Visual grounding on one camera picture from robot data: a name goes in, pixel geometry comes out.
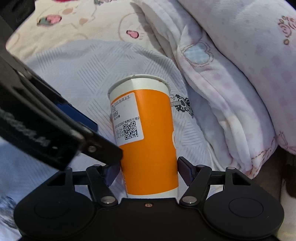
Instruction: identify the orange paper cup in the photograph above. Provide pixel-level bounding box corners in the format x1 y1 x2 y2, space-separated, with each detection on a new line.
108 74 179 198

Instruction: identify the folded pink checkered quilt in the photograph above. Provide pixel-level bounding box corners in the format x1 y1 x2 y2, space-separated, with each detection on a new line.
136 1 295 178

